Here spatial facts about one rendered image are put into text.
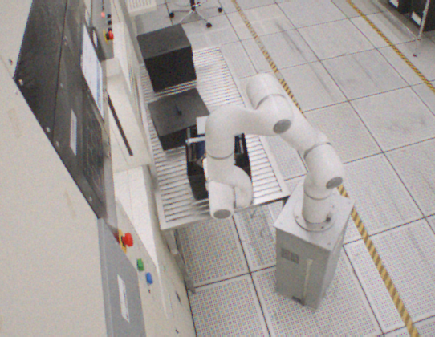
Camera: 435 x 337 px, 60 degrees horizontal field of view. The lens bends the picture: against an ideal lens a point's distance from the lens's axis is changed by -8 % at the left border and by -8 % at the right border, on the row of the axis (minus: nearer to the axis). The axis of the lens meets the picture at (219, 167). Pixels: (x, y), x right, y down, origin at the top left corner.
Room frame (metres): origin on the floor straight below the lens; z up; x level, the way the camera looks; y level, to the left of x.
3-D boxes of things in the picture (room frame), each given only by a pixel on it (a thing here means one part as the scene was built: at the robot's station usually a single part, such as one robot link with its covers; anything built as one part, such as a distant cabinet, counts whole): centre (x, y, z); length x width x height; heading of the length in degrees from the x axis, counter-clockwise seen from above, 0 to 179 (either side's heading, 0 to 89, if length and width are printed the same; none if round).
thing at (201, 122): (1.25, 0.00, 0.93); 0.24 x 0.20 x 0.32; 87
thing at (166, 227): (1.66, 0.07, 0.38); 1.30 x 0.60 x 0.76; 5
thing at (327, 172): (0.89, -0.38, 1.07); 0.19 x 0.12 x 0.24; 5
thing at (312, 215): (0.92, -0.37, 0.85); 0.19 x 0.19 x 0.18
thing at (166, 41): (2.11, 0.18, 0.89); 0.29 x 0.29 x 0.25; 9
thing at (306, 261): (0.92, -0.37, 0.38); 0.28 x 0.28 x 0.76; 50
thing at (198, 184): (1.25, 0.00, 0.85); 0.28 x 0.28 x 0.17; 87
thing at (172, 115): (1.63, 0.15, 0.83); 0.29 x 0.29 x 0.13; 12
